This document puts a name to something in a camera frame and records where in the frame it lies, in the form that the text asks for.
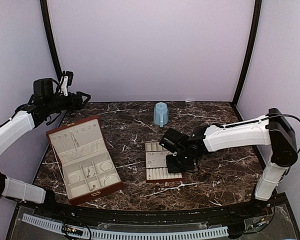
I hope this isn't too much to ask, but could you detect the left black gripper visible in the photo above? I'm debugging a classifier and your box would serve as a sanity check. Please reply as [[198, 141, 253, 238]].
[[44, 91, 91, 114]]

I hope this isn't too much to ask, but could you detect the brown jewelry tray cream lining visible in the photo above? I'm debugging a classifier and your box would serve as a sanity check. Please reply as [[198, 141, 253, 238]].
[[145, 142, 184, 183]]

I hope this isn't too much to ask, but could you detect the brown jewelry box cream lining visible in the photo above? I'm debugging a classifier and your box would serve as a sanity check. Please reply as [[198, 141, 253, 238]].
[[46, 115, 124, 206]]

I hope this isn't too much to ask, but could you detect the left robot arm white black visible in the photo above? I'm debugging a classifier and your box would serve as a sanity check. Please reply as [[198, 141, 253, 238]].
[[0, 71, 91, 218]]

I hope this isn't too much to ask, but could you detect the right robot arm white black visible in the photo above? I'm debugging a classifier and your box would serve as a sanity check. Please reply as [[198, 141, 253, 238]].
[[159, 108, 300, 217]]

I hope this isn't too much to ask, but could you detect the light blue upside-down mug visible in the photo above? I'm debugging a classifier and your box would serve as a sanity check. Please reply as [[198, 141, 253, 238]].
[[153, 102, 169, 128]]

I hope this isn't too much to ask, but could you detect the small circuit board with leds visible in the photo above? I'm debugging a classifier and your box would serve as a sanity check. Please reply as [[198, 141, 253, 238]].
[[61, 224, 84, 236]]

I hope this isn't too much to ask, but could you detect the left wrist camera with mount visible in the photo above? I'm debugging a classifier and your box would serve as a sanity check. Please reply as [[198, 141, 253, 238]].
[[56, 71, 74, 97]]

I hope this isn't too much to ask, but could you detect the beaded necklace in lid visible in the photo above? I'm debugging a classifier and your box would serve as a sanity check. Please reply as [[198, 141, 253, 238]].
[[70, 131, 81, 150]]

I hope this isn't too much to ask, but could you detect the silver bracelet back compartment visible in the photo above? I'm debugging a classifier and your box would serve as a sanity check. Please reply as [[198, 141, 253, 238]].
[[99, 161, 113, 172]]

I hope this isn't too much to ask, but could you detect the black front table rail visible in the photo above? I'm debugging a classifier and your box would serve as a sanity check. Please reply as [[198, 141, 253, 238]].
[[27, 200, 277, 231]]

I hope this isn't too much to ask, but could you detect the black left corner post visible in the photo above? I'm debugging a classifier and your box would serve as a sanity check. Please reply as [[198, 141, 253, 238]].
[[39, 0, 62, 80]]

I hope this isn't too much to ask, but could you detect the black corner post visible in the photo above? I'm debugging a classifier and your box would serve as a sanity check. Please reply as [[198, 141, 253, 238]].
[[39, 0, 62, 80], [231, 0, 262, 108]]

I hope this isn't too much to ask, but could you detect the white slotted cable duct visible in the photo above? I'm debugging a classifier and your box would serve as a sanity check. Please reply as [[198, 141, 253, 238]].
[[21, 213, 229, 240]]

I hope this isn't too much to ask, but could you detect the black right corner post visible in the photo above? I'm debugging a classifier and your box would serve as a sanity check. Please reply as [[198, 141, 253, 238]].
[[231, 0, 262, 108]]

